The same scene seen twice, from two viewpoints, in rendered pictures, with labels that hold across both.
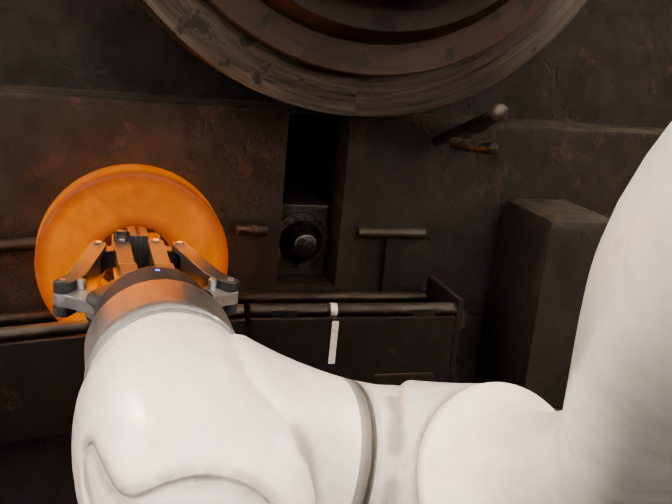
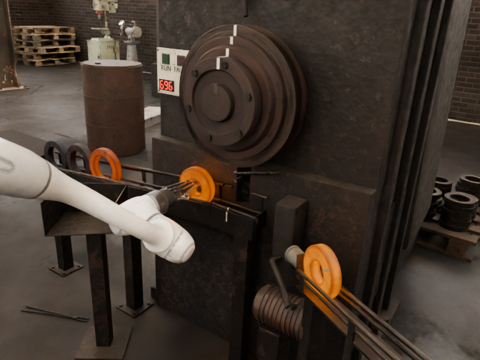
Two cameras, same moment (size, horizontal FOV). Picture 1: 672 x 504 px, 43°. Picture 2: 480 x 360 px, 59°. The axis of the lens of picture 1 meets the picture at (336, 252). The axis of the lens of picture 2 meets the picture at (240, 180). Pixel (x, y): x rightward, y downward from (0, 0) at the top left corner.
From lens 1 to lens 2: 1.21 m
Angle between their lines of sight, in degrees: 48
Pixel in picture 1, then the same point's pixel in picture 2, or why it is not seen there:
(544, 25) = (271, 151)
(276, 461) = not seen: hidden behind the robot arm
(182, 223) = (201, 181)
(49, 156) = (194, 161)
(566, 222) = (280, 203)
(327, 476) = not seen: hidden behind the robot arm
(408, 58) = (235, 155)
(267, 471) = not seen: hidden behind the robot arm
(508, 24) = (256, 151)
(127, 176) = (192, 169)
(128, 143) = (207, 161)
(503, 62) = (261, 159)
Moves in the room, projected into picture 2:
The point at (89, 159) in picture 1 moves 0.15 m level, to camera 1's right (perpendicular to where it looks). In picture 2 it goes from (201, 163) to (222, 174)
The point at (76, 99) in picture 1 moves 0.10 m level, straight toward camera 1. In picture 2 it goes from (198, 150) to (181, 156)
